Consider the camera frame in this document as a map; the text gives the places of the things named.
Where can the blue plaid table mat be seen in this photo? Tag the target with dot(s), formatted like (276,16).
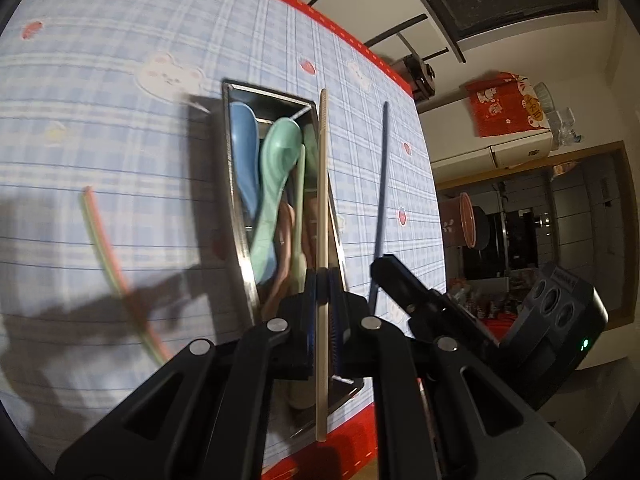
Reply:
(93,95)

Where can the pink waste bin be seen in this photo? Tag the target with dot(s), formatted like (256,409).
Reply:
(457,221)

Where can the brown rice cooker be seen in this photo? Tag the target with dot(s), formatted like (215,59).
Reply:
(418,75)

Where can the white refrigerator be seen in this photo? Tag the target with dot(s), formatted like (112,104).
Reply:
(503,155)

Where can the green chopstick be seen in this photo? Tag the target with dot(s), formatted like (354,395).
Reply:
(299,397)
(115,284)

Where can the beige chopstick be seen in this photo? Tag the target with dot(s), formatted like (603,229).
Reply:
(322,340)

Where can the pink chopstick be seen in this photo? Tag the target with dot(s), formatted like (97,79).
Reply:
(125,279)

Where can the red cloth on refrigerator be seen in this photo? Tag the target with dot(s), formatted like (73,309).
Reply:
(504,104)

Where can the steel utensil tray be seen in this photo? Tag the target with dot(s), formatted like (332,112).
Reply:
(268,106)

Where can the green plastic spoon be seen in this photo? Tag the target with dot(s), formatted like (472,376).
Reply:
(278,156)

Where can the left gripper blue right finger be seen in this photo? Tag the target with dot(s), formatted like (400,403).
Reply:
(346,312)

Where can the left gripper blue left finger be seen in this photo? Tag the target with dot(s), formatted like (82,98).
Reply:
(299,311)

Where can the pink plastic spoon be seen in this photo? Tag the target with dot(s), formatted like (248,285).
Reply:
(279,287)

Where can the blue plastic spoon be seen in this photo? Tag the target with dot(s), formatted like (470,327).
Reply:
(245,153)

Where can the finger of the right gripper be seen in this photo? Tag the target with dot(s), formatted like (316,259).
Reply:
(406,290)

